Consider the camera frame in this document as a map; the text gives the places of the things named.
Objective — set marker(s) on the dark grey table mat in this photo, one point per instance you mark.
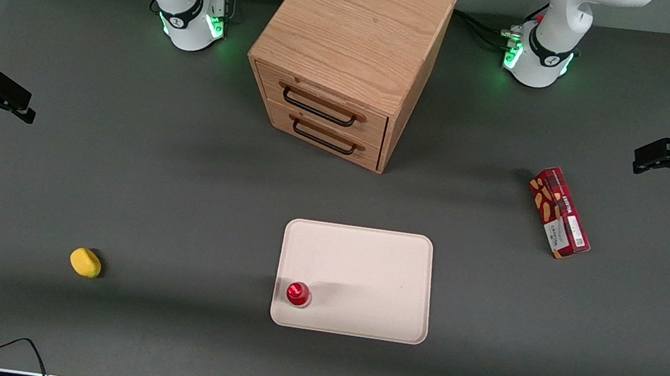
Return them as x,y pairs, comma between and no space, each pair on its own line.
179,193

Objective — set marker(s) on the pale pink plastic tray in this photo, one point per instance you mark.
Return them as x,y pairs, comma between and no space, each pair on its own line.
363,269

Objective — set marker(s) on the narrow wooden drawer front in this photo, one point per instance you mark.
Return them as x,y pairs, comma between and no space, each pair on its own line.
328,142

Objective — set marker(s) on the wide wooden drawer front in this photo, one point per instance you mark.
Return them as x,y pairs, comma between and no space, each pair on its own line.
328,93

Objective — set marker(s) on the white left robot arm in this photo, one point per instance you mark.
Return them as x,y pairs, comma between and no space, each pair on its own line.
549,35

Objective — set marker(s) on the small red can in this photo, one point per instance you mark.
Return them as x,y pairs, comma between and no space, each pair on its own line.
298,294

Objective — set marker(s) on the red cookie box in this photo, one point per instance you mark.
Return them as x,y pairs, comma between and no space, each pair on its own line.
558,211

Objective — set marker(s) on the yellow lemon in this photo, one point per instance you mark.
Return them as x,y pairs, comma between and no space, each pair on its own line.
85,262

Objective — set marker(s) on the wooden two-drawer cabinet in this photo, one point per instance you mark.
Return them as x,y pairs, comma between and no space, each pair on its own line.
357,22

